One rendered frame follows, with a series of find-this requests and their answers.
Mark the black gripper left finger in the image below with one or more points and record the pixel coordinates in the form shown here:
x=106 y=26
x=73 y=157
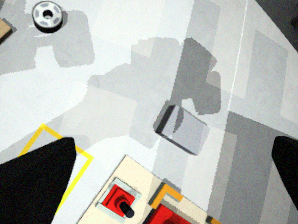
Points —
x=32 y=185

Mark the yellow tape outline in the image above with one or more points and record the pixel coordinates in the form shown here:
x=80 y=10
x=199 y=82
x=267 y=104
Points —
x=58 y=137

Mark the white toy wheel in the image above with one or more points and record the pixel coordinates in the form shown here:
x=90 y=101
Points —
x=47 y=9

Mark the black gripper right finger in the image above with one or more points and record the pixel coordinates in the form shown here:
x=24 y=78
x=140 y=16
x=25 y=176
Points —
x=285 y=159

